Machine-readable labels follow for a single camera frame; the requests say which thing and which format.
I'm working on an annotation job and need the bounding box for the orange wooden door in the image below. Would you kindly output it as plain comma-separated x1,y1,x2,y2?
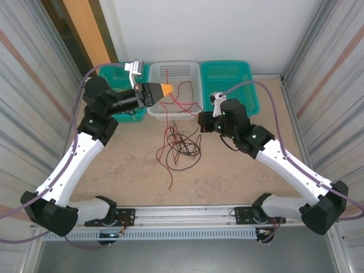
41,0,119,77

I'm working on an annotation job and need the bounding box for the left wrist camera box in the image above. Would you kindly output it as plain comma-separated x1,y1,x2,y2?
123,59,144,86

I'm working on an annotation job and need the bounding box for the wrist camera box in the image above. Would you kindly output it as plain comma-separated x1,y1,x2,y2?
209,91,228,117
123,59,144,86

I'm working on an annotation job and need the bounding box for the white plastic basket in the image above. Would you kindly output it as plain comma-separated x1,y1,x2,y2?
146,60,204,122

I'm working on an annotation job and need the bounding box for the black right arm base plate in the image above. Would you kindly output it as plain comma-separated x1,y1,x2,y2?
233,206,287,226

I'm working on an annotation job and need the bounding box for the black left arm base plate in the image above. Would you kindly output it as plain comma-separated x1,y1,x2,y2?
84,208,136,228

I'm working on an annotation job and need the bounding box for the grey slotted cable duct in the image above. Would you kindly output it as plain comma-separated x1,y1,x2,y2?
64,229,258,242

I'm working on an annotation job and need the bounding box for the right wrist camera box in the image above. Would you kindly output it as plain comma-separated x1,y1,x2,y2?
209,91,228,117

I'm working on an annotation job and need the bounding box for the teal plastic basket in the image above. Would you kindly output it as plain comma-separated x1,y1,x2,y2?
90,61,151,123
200,60,261,122

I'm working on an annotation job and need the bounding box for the grey metal shelf panel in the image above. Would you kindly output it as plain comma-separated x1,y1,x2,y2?
34,226,341,273

